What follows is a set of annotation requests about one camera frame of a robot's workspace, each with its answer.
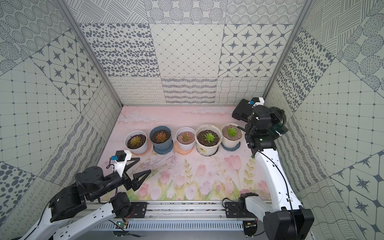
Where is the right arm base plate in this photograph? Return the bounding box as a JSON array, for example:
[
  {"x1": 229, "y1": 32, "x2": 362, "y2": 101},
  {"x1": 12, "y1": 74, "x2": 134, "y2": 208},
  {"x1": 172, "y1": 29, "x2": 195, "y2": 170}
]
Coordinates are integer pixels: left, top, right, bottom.
[{"x1": 224, "y1": 201, "x2": 252, "y2": 219}]

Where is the right small circuit board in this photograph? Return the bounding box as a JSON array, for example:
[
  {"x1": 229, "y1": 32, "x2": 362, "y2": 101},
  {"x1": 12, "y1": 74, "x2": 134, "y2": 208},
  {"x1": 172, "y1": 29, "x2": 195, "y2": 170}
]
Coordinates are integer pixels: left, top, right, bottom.
[{"x1": 243, "y1": 221, "x2": 258, "y2": 237}]

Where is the small circuit board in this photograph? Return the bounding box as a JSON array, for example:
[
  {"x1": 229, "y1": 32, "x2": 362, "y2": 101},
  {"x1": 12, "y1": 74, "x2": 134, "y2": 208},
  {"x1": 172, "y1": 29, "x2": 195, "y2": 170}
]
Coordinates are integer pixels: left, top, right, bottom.
[
  {"x1": 243, "y1": 221, "x2": 258, "y2": 237},
  {"x1": 111, "y1": 221, "x2": 130, "y2": 235}
]

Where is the left small circuit board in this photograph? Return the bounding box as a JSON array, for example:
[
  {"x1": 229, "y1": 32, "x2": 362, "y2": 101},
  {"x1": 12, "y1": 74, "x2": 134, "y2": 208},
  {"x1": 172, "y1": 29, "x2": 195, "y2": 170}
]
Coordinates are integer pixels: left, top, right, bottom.
[{"x1": 111, "y1": 221, "x2": 130, "y2": 235}]

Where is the white pot yellow-brown succulent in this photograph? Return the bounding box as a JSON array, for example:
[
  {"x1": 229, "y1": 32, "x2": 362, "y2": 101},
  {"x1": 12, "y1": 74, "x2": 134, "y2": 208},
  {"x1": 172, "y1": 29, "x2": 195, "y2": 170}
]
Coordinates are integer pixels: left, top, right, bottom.
[{"x1": 125, "y1": 131, "x2": 149, "y2": 156}]

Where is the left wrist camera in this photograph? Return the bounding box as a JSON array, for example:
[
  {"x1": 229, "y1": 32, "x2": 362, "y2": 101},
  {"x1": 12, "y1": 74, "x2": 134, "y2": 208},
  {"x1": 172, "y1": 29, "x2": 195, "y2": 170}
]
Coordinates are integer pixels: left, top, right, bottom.
[{"x1": 111, "y1": 150, "x2": 132, "y2": 177}]

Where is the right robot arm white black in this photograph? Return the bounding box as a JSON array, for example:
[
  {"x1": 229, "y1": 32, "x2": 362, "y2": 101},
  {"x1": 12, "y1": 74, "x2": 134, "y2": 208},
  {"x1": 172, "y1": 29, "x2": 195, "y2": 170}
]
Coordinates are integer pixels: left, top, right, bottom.
[{"x1": 239, "y1": 105, "x2": 314, "y2": 240}]

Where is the large white pot green succulent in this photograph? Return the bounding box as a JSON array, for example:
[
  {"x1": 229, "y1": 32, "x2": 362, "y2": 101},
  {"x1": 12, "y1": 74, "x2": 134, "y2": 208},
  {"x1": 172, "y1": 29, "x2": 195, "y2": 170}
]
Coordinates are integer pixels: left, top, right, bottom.
[{"x1": 195, "y1": 125, "x2": 223, "y2": 157}]

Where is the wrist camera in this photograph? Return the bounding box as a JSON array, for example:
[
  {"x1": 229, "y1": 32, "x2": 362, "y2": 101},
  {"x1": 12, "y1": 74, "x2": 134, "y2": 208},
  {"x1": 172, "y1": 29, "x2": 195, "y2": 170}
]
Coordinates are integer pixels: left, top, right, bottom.
[
  {"x1": 111, "y1": 150, "x2": 132, "y2": 177},
  {"x1": 248, "y1": 98, "x2": 265, "y2": 108}
]

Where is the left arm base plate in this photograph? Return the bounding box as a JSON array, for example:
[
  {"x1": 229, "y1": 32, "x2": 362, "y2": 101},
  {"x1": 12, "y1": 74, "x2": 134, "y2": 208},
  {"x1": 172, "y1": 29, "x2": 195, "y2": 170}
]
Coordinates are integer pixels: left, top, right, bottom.
[{"x1": 126, "y1": 202, "x2": 149, "y2": 219}]

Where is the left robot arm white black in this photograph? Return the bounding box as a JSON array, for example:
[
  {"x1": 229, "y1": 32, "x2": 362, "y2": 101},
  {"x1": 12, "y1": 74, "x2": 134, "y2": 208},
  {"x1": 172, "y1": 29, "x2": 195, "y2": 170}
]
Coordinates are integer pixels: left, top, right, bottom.
[{"x1": 21, "y1": 158, "x2": 152, "y2": 240}]

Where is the white pot bright green succulent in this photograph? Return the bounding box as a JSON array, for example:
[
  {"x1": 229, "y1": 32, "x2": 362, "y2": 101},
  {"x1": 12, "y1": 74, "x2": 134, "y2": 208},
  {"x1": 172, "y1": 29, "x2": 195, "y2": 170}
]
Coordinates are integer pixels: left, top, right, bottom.
[{"x1": 221, "y1": 123, "x2": 243, "y2": 152}]

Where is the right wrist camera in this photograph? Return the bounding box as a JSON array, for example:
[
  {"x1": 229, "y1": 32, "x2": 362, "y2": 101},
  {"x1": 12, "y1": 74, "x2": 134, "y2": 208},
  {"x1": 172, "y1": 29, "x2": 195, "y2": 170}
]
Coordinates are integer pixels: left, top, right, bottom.
[{"x1": 248, "y1": 98, "x2": 265, "y2": 108}]

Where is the black plastic tool case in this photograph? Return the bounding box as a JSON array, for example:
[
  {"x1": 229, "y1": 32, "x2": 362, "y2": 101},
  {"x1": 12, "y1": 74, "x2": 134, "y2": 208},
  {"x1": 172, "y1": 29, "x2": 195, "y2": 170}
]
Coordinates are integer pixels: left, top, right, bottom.
[{"x1": 232, "y1": 99, "x2": 255, "y2": 123}]

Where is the blue-grey pot red succulent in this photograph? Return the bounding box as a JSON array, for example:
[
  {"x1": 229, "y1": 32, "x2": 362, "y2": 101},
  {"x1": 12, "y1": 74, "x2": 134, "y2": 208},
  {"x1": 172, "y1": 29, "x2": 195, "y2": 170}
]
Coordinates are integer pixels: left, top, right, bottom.
[{"x1": 150, "y1": 126, "x2": 174, "y2": 155}]

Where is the dark green watering can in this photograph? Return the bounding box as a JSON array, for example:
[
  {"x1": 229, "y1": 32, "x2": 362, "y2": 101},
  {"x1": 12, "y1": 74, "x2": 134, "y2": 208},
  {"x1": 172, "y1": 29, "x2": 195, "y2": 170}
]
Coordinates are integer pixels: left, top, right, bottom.
[{"x1": 237, "y1": 114, "x2": 289, "y2": 140}]

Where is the white pot pink succulent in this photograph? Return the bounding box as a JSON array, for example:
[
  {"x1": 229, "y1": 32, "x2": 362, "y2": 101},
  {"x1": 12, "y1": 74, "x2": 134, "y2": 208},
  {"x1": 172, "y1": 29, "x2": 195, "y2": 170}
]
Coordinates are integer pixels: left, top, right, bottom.
[{"x1": 174, "y1": 127, "x2": 196, "y2": 155}]

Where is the aluminium mounting rail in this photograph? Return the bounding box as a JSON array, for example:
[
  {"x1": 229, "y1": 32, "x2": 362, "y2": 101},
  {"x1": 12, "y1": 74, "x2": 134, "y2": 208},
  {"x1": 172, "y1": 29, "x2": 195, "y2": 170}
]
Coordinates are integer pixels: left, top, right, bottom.
[{"x1": 61, "y1": 199, "x2": 310, "y2": 221}]

